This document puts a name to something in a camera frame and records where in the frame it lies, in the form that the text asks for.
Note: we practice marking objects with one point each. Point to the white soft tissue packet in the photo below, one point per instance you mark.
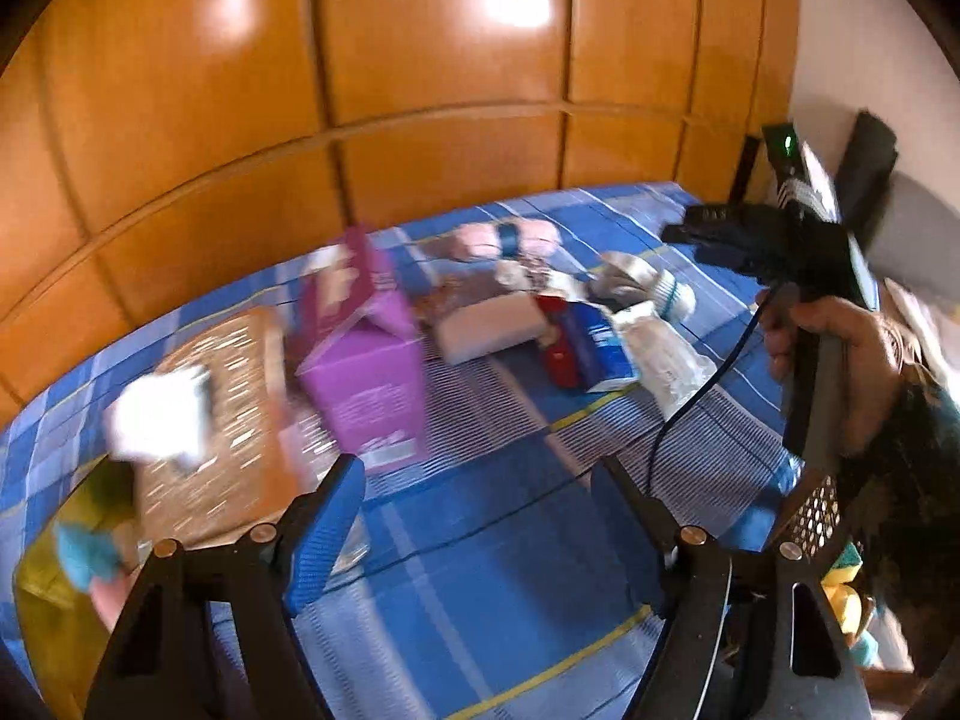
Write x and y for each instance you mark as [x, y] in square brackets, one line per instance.
[491, 326]

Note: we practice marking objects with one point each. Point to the yellow and teal soft items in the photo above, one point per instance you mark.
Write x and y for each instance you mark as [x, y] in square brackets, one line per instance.
[847, 600]

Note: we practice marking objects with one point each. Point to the white plastic bag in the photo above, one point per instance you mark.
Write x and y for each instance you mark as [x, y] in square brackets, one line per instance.
[667, 360]

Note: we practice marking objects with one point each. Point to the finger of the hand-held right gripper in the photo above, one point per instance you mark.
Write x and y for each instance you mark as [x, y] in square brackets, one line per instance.
[705, 244]
[720, 214]

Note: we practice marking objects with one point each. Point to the blue plaid bed sheet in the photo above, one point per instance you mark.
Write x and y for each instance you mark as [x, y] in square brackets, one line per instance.
[495, 540]

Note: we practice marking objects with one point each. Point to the small grey and white cloth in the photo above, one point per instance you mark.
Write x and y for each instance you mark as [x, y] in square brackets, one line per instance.
[517, 274]

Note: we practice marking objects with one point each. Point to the pink plush with blue band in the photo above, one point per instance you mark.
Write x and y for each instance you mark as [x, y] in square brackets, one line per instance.
[480, 236]

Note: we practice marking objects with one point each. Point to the beige cloth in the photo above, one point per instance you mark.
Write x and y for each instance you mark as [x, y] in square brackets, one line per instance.
[919, 330]

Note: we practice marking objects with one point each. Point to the wooden wardrobe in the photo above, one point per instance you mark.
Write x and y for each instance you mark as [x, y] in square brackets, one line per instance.
[375, 52]

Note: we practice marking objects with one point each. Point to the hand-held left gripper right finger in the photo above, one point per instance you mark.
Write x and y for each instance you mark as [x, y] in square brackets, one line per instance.
[634, 521]

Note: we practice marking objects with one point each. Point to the purple cardboard box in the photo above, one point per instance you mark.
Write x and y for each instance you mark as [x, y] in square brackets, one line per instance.
[367, 375]

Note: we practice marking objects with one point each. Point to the teal soft toy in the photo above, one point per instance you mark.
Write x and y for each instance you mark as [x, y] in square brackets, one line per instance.
[86, 551]

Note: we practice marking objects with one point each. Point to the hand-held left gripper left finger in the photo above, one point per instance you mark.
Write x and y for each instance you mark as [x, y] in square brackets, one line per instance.
[322, 540]

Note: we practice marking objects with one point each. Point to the white crumpled packet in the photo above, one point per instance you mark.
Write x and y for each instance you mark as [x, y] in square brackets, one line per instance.
[161, 412]

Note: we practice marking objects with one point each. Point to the blue and white packet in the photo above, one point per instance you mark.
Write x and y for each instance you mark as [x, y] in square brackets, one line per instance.
[600, 349]

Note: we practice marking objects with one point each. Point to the grey and white socks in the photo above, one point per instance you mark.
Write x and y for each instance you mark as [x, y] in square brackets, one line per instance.
[645, 281]

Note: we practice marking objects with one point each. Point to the pink cloth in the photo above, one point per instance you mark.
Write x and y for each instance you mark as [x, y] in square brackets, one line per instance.
[112, 604]

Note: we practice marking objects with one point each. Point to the person's right hand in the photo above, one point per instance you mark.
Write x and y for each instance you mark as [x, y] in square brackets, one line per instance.
[862, 360]

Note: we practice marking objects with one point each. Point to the yellow bag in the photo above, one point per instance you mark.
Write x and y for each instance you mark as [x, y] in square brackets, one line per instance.
[52, 630]

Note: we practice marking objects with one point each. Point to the black object on wall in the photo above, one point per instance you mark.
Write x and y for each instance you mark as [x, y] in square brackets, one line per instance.
[866, 165]

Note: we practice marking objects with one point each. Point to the black perforated metal piece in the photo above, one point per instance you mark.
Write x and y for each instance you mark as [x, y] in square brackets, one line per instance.
[814, 517]

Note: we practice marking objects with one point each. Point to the person's right forearm patterned sleeve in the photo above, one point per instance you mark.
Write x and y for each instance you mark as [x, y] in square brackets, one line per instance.
[907, 510]

